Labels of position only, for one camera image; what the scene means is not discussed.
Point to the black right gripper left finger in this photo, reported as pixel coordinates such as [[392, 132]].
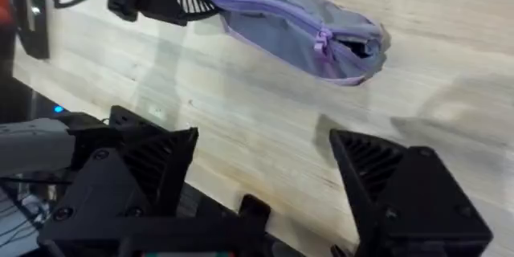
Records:
[[120, 192]]

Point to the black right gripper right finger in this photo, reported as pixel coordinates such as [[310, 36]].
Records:
[[417, 205]]

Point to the purple grey zip bag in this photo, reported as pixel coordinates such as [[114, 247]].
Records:
[[281, 28]]

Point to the black upright wrist plate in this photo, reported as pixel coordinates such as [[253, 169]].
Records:
[[34, 24]]

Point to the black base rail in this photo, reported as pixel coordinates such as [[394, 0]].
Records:
[[20, 100]]

